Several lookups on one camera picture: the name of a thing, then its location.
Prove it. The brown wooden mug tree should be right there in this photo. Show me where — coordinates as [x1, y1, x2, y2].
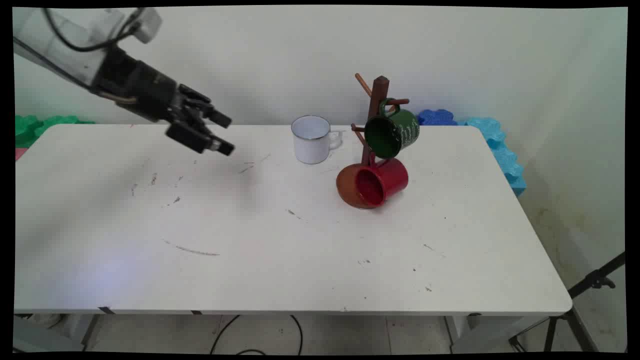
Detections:
[336, 73, 411, 210]

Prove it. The light blue foam mat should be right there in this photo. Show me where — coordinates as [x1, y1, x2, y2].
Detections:
[457, 116, 528, 197]

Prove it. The grey table leg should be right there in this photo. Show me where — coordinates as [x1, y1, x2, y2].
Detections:
[75, 314, 102, 352]

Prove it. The white enamel mug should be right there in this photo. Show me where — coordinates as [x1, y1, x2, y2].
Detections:
[291, 115, 346, 165]

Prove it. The green foam mat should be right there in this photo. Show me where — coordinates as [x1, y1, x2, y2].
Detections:
[15, 115, 96, 149]

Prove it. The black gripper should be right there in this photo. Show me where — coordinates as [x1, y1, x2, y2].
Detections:
[91, 46, 236, 157]

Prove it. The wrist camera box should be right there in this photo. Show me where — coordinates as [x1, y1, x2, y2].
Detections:
[131, 7, 164, 44]

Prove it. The black tripod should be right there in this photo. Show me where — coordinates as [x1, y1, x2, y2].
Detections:
[509, 251, 627, 353]

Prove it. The red enamel mug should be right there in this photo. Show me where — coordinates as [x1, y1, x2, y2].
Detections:
[354, 157, 410, 209]

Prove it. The thin black looped cable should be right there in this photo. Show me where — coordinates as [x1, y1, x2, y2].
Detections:
[210, 314, 304, 356]

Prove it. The green enamel mug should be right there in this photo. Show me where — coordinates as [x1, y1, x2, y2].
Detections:
[364, 98, 421, 160]

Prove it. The white table leg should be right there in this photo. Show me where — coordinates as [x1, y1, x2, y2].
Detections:
[444, 315, 551, 354]

